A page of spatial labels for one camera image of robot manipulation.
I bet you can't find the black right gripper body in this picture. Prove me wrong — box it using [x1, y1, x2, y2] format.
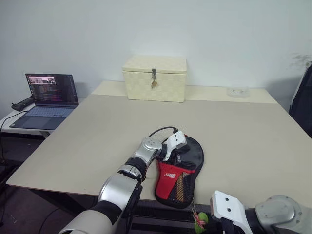
[219, 216, 242, 234]

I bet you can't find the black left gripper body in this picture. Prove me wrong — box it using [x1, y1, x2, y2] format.
[169, 141, 193, 164]

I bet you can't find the black paddle case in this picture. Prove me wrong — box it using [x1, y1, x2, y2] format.
[154, 135, 204, 210]

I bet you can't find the green pompom zipper charm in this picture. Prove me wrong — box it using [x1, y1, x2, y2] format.
[192, 199, 208, 232]

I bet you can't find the cream woven storage box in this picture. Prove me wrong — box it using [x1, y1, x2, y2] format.
[121, 55, 188, 102]

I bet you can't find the clear plastic container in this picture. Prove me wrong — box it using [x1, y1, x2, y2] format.
[226, 85, 250, 98]

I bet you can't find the black office chair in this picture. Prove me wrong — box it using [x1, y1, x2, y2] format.
[289, 61, 312, 138]

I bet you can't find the open grey laptop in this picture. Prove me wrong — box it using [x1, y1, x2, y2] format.
[9, 73, 80, 130]

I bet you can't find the black handheld controller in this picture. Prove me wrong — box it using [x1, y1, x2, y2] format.
[11, 96, 35, 112]

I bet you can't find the white side table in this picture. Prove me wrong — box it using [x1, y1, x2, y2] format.
[0, 97, 85, 139]

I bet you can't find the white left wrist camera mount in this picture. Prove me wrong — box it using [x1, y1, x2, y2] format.
[159, 131, 187, 162]

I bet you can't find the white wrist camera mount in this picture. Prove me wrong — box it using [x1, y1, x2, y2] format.
[159, 131, 187, 162]
[210, 190, 247, 234]

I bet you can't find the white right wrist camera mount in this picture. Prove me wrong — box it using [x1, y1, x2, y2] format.
[210, 190, 247, 234]

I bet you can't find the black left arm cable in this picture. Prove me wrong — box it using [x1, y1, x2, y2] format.
[148, 126, 179, 137]

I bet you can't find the black table frame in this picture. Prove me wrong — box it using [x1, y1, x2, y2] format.
[31, 187, 220, 234]

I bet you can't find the black laptop cable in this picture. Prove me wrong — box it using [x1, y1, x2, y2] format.
[0, 110, 28, 137]

